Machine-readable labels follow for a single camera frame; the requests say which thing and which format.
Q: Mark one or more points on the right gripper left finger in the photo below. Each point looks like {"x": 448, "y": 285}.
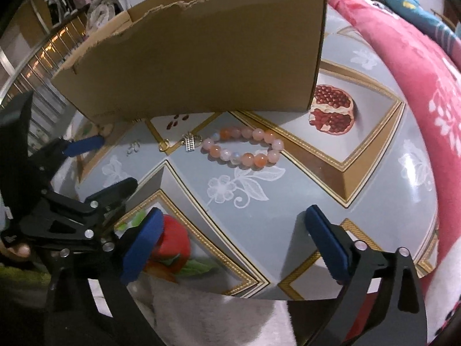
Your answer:
{"x": 88, "y": 302}

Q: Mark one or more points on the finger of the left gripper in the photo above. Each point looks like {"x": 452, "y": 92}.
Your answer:
{"x": 114, "y": 195}
{"x": 82, "y": 146}

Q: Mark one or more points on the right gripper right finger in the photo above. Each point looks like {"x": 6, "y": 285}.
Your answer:
{"x": 398, "y": 315}

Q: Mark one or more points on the left hand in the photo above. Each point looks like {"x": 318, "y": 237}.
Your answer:
{"x": 19, "y": 252}

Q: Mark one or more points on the metal stair railing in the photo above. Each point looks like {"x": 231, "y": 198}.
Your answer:
{"x": 50, "y": 111}

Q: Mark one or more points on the silver rectangular charm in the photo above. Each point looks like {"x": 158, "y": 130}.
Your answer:
{"x": 191, "y": 141}

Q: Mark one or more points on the pile of clothes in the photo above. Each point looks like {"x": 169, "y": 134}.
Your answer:
{"x": 93, "y": 3}

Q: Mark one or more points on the brown cardboard box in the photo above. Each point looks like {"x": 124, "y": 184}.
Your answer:
{"x": 166, "y": 57}

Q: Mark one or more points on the pink floral blanket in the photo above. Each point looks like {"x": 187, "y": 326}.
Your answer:
{"x": 428, "y": 81}

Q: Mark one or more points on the teal patterned pillow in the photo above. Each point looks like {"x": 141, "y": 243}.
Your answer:
{"x": 426, "y": 22}

